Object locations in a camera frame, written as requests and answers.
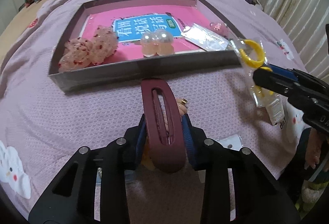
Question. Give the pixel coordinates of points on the dark cardboard tray box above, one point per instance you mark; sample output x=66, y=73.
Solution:
x=146, y=66

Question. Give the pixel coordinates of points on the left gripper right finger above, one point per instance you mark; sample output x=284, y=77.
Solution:
x=238, y=186

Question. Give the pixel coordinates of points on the person's right hand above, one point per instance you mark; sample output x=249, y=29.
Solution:
x=316, y=141

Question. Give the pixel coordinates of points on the clear plastic jewelry packet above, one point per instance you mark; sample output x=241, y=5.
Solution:
x=205, y=38

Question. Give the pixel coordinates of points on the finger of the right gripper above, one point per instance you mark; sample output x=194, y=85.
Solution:
x=280, y=73
x=291, y=90

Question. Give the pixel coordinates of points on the maroon hair claw clip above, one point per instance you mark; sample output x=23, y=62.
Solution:
x=163, y=124

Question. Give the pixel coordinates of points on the pink blue book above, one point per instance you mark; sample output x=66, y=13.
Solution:
x=131, y=22

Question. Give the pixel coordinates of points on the purple patterned quilt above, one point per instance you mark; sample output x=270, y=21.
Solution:
x=42, y=126

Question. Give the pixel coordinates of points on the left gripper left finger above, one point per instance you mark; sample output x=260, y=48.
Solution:
x=70, y=196

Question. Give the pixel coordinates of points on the pink fluffy strawberry clip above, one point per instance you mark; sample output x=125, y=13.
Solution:
x=220, y=29

